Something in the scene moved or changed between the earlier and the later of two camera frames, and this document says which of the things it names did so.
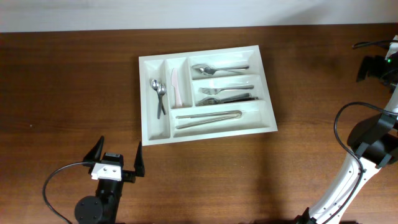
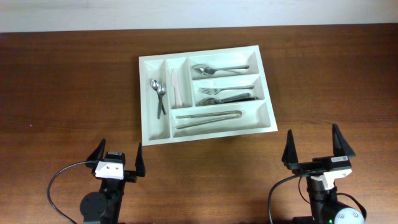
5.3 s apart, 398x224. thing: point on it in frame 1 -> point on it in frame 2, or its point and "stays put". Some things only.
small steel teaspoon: [161, 91] stays put
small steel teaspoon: [154, 85] stays put
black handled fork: [211, 101] stays put
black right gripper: [374, 66] -> [306, 167]
